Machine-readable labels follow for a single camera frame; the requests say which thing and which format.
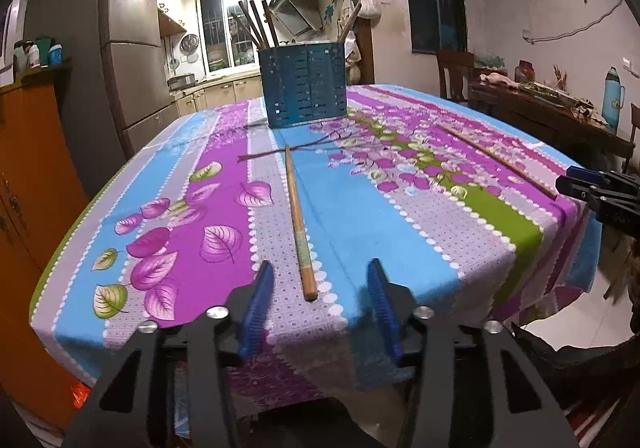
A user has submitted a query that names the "blue perforated utensil holder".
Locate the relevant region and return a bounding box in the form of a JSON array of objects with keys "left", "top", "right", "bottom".
[{"left": 258, "top": 43, "right": 347, "bottom": 128}]

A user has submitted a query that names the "dark wooden chair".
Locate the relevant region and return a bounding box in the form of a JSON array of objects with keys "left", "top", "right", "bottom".
[{"left": 436, "top": 48, "right": 475, "bottom": 104}]

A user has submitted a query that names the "blue lidded cup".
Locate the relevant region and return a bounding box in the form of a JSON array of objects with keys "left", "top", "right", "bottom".
[{"left": 48, "top": 44, "right": 63, "bottom": 66}]

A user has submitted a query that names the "blue thermos jug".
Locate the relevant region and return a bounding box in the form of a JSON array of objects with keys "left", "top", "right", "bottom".
[{"left": 602, "top": 67, "right": 625, "bottom": 134}]

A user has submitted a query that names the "kitchen window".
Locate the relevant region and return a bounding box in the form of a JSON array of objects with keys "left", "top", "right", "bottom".
[{"left": 195, "top": 0, "right": 257, "bottom": 76}]

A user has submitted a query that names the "steel range hood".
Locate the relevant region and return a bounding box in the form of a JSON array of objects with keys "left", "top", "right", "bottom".
[{"left": 268, "top": 0, "right": 341, "bottom": 40}]

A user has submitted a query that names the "white bottle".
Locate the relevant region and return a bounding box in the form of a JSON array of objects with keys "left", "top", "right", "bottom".
[{"left": 26, "top": 43, "right": 40, "bottom": 69}]

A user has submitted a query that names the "wooden chopstick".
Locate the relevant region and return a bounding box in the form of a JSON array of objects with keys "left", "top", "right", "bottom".
[
  {"left": 337, "top": 2, "right": 361, "bottom": 44},
  {"left": 262, "top": 0, "right": 280, "bottom": 47},
  {"left": 239, "top": 0, "right": 267, "bottom": 49},
  {"left": 437, "top": 124, "right": 558, "bottom": 200},
  {"left": 284, "top": 146, "right": 318, "bottom": 302},
  {"left": 231, "top": 12, "right": 262, "bottom": 50},
  {"left": 250, "top": 0, "right": 271, "bottom": 49}
]

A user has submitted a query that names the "colourful floral tablecloth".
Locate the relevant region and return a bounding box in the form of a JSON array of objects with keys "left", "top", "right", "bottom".
[{"left": 29, "top": 85, "right": 602, "bottom": 413}]

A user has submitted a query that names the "grey refrigerator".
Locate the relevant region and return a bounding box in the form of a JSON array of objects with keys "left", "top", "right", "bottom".
[{"left": 24, "top": 0, "right": 178, "bottom": 196}]

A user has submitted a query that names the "white hanging plastic bag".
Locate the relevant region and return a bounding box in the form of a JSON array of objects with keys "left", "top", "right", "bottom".
[{"left": 358, "top": 0, "right": 382, "bottom": 20}]

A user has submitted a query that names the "orange wooden cabinet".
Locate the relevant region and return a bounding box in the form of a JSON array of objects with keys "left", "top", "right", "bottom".
[{"left": 1, "top": 64, "right": 88, "bottom": 430}]

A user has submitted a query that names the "dark wooden side table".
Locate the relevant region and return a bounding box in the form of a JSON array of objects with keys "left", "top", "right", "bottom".
[{"left": 469, "top": 80, "right": 636, "bottom": 171}]

